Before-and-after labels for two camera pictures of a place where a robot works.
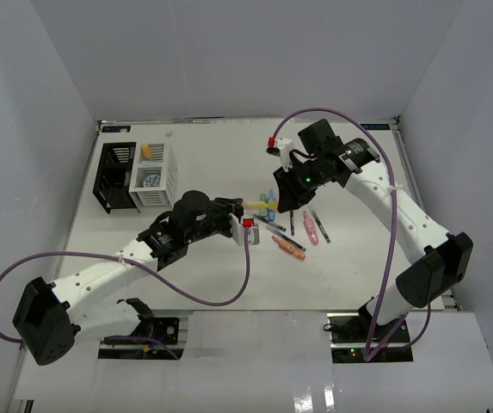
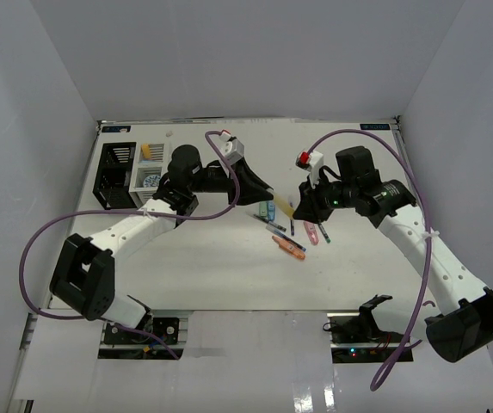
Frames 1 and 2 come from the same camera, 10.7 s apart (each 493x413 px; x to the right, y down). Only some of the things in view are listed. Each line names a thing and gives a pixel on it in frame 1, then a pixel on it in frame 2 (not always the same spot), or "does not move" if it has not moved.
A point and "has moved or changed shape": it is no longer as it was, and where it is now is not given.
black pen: [292, 229] does not move
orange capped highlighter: [146, 151] does not move
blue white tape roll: [152, 181] does not move
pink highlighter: [310, 229] does not move
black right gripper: [290, 196] -> [309, 207]
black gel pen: [274, 224] does not move
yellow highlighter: [273, 204] has moved or changed shape
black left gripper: [226, 209] -> [252, 190]
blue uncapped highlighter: [271, 213] does not move
